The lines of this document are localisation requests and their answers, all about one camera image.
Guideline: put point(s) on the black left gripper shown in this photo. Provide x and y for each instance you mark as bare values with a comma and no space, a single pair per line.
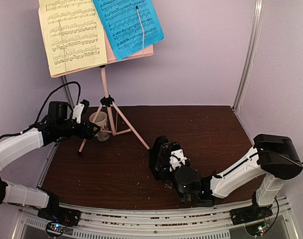
88,135

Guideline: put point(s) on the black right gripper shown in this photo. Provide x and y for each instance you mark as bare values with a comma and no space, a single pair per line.
161,160

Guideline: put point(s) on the black metronome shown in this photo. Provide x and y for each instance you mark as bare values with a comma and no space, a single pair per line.
153,155

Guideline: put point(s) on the clear metronome cover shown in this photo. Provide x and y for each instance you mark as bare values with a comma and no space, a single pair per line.
163,158

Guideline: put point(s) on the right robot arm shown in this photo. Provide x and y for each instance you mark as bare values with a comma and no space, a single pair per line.
273,156

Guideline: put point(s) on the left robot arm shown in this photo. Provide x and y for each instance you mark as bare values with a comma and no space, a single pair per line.
55,126

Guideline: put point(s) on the white ceramic mug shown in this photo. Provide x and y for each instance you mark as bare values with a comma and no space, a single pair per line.
102,122

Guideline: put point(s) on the yellow sheet music page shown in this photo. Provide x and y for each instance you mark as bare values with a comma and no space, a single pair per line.
74,37

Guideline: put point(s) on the blue sheet music page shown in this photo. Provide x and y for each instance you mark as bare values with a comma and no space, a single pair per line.
130,25

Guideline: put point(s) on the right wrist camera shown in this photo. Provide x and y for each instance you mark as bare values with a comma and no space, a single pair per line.
177,159

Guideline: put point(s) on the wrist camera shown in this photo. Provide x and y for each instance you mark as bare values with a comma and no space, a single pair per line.
177,159
80,109

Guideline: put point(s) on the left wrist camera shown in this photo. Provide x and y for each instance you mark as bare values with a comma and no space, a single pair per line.
80,109

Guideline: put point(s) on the aluminium front rail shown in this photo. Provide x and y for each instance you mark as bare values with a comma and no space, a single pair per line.
192,223

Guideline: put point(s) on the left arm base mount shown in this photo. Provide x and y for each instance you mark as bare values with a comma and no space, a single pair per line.
66,216

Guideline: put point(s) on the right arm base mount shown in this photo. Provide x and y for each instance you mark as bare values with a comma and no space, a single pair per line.
249,214

